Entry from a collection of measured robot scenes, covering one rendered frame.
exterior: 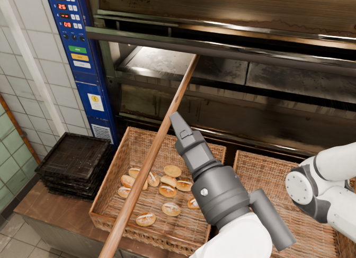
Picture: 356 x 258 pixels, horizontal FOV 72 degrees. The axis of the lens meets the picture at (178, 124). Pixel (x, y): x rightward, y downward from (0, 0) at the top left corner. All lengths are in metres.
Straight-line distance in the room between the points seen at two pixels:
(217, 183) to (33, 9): 1.15
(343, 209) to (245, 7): 0.66
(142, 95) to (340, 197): 0.95
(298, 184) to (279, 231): 0.23
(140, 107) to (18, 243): 1.39
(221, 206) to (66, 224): 1.12
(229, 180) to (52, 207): 1.22
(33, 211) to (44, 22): 0.95
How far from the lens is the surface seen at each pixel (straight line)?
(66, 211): 1.49
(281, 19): 0.94
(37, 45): 1.46
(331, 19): 0.97
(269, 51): 0.84
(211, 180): 0.43
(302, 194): 0.66
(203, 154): 0.45
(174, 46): 0.88
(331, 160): 0.62
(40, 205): 1.57
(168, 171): 1.38
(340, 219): 0.64
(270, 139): 1.23
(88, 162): 1.37
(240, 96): 1.10
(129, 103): 1.32
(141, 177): 0.73
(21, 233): 2.26
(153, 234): 1.19
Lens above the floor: 1.79
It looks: 43 degrees down
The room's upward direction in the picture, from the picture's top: straight up
